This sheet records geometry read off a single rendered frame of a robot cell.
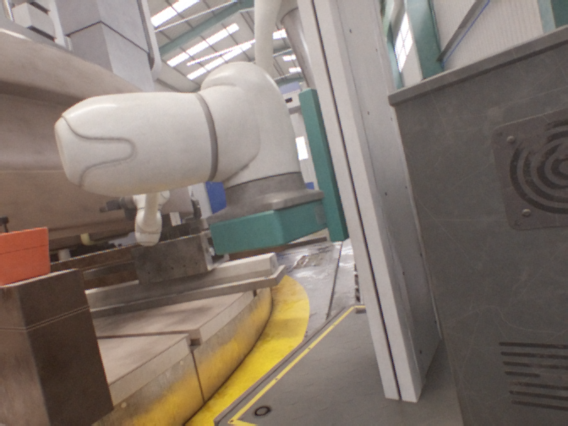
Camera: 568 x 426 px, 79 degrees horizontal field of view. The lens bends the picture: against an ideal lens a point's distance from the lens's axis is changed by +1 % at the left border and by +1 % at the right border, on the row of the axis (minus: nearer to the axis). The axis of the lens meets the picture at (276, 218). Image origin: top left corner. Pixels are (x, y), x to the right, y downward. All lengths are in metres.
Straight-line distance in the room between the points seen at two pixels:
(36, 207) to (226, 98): 1.31
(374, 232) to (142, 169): 0.41
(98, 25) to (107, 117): 5.76
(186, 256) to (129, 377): 0.86
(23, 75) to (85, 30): 4.45
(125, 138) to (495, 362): 0.58
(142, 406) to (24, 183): 1.02
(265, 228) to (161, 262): 1.55
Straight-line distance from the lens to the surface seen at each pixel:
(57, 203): 1.84
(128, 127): 0.55
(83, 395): 1.04
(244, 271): 1.98
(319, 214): 0.67
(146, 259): 2.12
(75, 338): 1.01
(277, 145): 0.61
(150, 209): 1.52
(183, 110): 0.57
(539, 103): 0.50
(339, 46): 0.69
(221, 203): 6.43
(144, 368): 1.36
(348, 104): 0.66
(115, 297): 2.40
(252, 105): 0.61
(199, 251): 1.96
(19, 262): 1.09
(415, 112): 0.51
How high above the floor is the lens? 0.72
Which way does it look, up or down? 2 degrees down
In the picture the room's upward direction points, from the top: 13 degrees counter-clockwise
